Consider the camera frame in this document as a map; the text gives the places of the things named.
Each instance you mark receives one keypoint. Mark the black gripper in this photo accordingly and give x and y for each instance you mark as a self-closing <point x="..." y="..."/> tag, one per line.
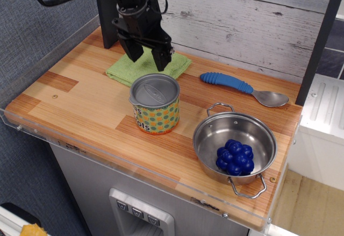
<point x="140" y="24"/>

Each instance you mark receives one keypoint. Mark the green cloth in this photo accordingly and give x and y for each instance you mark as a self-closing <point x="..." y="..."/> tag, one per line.
<point x="125" y="71"/>

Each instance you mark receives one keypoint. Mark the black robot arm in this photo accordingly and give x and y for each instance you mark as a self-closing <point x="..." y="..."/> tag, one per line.
<point x="139" y="25"/>

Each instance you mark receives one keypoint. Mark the dotted can with grey lid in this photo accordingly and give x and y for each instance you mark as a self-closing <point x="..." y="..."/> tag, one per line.
<point x="156" y="103"/>

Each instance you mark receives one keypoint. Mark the clear acrylic table guard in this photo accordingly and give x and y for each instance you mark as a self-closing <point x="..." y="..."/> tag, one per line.
<point x="77" y="107"/>

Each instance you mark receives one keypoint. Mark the stainless steel pot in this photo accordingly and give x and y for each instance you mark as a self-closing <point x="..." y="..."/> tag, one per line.
<point x="215" y="130"/>

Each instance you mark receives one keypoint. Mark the blue toy grapes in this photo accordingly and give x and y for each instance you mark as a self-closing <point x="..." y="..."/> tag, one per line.
<point x="235" y="158"/>

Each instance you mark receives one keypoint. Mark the grey toy fridge cabinet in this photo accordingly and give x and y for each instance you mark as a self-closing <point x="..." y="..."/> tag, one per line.
<point x="90" y="180"/>

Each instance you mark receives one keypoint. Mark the silver dispenser button panel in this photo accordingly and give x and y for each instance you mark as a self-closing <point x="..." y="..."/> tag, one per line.
<point x="135" y="217"/>

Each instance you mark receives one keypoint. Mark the white toy sink unit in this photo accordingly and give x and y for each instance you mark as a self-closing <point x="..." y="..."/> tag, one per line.
<point x="317" y="149"/>

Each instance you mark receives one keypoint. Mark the yellow object at corner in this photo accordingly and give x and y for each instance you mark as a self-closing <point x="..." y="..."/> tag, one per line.
<point x="33" y="230"/>

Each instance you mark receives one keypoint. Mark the dark grey left post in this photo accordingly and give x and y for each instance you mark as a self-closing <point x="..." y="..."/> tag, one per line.
<point x="107" y="11"/>

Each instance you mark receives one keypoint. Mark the dark grey post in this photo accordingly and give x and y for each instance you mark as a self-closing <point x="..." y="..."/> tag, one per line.
<point x="107" y="11"/>
<point x="325" y="29"/>

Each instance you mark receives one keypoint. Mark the blue handled metal spoon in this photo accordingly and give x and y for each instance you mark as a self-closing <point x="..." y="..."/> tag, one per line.
<point x="266" y="98"/>

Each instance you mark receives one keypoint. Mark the dark grey right post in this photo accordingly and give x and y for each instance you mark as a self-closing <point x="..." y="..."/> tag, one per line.
<point x="325" y="29"/>

